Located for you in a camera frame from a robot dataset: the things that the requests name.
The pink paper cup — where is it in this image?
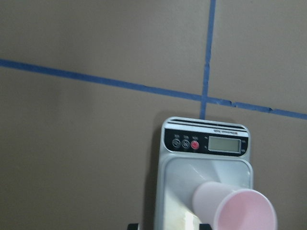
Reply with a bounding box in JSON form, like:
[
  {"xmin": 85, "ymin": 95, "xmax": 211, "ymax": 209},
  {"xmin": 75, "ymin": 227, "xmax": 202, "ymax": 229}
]
[{"xmin": 192, "ymin": 182, "xmax": 278, "ymax": 230}]

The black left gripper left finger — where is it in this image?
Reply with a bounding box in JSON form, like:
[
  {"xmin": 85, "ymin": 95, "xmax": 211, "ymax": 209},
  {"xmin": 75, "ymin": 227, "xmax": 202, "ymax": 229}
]
[{"xmin": 128, "ymin": 223, "xmax": 139, "ymax": 230}]

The silver digital kitchen scale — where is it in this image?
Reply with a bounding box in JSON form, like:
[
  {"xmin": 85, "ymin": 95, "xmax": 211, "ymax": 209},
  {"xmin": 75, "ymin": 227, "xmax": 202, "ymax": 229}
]
[{"xmin": 153, "ymin": 116, "xmax": 253, "ymax": 230}]

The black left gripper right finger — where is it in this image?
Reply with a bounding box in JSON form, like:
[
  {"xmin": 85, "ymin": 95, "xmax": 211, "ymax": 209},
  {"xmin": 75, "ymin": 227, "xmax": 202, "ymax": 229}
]
[{"xmin": 201, "ymin": 223, "xmax": 212, "ymax": 230}]

